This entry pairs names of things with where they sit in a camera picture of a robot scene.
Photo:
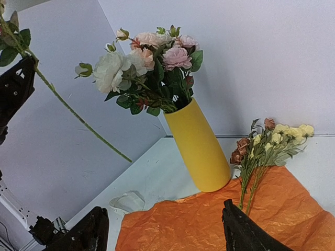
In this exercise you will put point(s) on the white and pink flowers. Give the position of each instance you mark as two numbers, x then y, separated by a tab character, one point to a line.
152	71

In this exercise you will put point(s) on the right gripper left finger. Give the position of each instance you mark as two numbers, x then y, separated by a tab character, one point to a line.
90	233

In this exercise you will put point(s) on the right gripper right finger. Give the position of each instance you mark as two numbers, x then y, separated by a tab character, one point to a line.
241	233

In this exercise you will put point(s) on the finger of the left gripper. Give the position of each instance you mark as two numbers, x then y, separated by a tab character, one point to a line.
17	85

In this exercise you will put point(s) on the yellow ceramic vase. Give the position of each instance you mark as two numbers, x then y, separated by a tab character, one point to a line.
199	148

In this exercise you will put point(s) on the loose bouquet flower stems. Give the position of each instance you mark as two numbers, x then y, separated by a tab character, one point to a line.
266	146

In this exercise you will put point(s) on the cream printed ribbon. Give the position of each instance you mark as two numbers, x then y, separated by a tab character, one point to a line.
129	202

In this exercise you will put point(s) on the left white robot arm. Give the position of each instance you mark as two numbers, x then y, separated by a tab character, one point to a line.
42	229

